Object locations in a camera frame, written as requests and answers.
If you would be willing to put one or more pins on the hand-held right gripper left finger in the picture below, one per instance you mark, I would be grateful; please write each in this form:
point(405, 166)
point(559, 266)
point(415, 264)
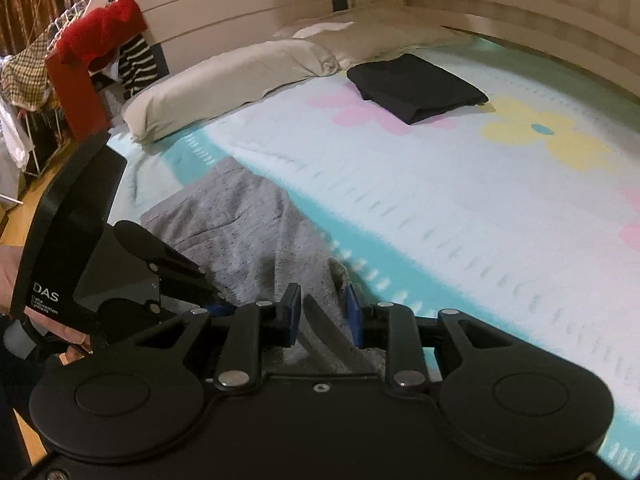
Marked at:
point(295, 320)

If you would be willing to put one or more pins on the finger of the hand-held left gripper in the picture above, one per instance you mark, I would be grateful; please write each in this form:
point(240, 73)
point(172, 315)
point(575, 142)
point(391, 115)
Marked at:
point(150, 250)
point(125, 320)

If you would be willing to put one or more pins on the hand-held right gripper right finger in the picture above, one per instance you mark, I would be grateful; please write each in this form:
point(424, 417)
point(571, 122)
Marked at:
point(352, 315)

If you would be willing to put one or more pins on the grey pants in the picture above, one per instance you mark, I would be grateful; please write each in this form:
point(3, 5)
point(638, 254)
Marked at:
point(240, 220)

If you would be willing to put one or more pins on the person's left hand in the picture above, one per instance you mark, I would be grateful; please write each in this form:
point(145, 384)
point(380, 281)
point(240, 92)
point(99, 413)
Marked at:
point(7, 275)

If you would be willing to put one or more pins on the white garment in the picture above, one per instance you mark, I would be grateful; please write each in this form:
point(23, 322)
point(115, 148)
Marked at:
point(12, 135)

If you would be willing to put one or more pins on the checked cloth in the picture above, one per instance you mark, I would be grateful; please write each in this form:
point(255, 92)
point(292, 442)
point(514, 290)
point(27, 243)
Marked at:
point(27, 75)

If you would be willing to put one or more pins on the striped garment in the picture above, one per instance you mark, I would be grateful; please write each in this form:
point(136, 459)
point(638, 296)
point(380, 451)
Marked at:
point(137, 65)

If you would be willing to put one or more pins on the beige pillow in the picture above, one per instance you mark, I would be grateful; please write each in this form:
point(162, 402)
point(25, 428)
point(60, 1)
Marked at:
point(215, 80)
point(380, 40)

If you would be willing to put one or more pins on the red garment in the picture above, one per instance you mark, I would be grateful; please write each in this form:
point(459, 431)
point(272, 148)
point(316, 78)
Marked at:
point(100, 25)

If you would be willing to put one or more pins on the black folded garment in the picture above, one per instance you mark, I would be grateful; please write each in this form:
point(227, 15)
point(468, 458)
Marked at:
point(415, 85)

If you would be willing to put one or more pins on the wooden bed frame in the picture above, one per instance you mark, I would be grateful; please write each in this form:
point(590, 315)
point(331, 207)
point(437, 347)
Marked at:
point(250, 15)

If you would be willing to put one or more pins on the wall socket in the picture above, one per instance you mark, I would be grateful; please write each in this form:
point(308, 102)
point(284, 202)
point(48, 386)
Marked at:
point(341, 3)

